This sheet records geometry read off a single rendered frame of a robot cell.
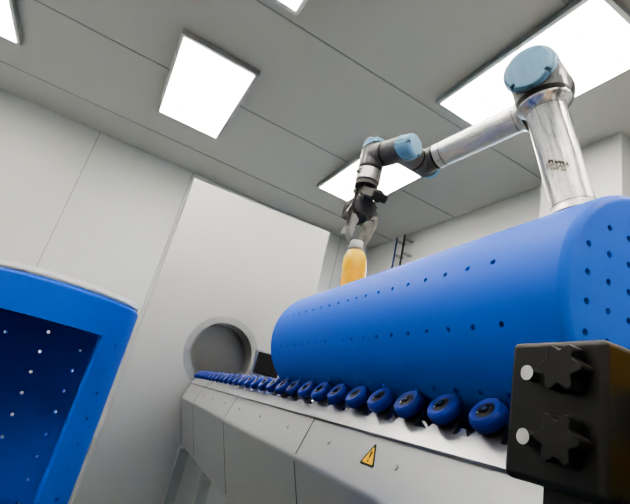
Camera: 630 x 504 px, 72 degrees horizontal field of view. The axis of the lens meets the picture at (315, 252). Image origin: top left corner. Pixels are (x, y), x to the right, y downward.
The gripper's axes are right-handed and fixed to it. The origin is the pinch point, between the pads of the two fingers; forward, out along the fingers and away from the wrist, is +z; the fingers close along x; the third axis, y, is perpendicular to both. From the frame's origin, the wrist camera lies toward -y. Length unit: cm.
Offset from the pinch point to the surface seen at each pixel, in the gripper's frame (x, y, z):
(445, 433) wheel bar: 10, -59, 46
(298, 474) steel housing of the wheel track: 13, -25, 58
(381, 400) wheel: 11, -44, 43
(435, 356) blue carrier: 12, -57, 37
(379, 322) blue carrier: 14, -44, 32
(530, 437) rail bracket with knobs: 24, -83, 46
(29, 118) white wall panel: 228, 424, -182
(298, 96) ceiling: -12, 207, -202
